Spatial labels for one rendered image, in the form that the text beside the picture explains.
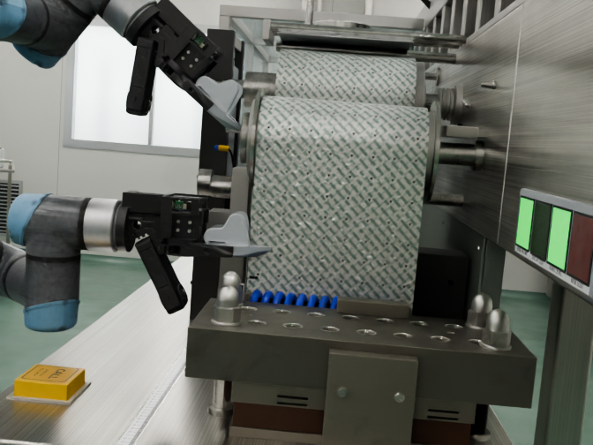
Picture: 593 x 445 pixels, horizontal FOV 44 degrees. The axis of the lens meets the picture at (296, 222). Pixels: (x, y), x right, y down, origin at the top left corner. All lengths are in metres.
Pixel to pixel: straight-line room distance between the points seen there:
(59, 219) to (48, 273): 0.08
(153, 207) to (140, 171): 5.78
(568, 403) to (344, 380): 0.52
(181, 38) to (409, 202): 0.40
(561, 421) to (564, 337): 0.14
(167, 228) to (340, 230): 0.24
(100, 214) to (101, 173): 5.88
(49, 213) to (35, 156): 6.06
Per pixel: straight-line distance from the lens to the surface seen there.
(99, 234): 1.05
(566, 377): 1.27
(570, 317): 1.25
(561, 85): 0.77
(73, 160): 7.00
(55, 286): 1.08
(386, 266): 1.04
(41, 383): 1.01
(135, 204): 1.05
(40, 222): 1.07
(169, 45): 1.12
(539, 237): 0.76
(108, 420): 0.95
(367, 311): 0.99
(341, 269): 1.04
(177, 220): 1.03
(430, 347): 0.87
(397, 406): 0.86
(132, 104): 1.12
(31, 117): 7.13
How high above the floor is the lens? 1.26
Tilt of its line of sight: 6 degrees down
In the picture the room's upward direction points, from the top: 4 degrees clockwise
